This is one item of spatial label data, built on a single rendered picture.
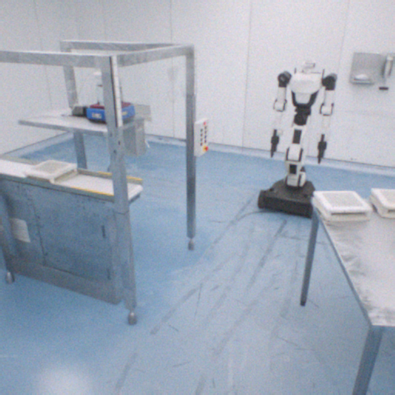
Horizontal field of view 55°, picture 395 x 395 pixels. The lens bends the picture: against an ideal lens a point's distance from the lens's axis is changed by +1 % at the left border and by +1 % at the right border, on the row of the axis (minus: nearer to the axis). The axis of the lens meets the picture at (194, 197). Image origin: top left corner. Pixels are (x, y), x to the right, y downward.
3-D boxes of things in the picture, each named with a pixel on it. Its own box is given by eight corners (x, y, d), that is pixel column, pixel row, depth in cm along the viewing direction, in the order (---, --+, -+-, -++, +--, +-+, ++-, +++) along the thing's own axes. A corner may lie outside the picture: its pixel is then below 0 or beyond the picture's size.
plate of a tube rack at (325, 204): (353, 194, 229) (354, 190, 228) (372, 212, 207) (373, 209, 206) (312, 194, 228) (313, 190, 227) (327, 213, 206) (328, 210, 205)
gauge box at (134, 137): (146, 152, 237) (144, 121, 229) (137, 157, 228) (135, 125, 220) (116, 148, 245) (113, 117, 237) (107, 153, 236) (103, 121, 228)
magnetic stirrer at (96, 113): (136, 116, 226) (136, 101, 222) (116, 125, 208) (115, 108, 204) (109, 113, 233) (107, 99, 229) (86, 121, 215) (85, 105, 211)
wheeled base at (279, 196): (275, 186, 453) (278, 160, 439) (320, 194, 433) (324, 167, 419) (260, 207, 401) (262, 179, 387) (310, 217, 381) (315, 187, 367)
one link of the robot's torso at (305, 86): (289, 102, 393) (293, 65, 378) (323, 105, 380) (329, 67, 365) (282, 107, 369) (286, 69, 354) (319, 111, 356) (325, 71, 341)
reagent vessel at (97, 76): (129, 102, 220) (126, 68, 212) (113, 107, 207) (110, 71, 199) (107, 100, 225) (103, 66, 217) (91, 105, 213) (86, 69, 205)
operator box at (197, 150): (207, 150, 304) (208, 118, 293) (200, 156, 290) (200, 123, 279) (201, 150, 307) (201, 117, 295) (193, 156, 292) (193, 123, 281)
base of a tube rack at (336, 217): (352, 200, 231) (352, 197, 230) (370, 220, 209) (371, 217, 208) (312, 201, 230) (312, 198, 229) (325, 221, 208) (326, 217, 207)
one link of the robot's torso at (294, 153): (286, 160, 392) (294, 115, 386) (303, 163, 385) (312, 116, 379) (283, 160, 378) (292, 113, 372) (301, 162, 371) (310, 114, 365)
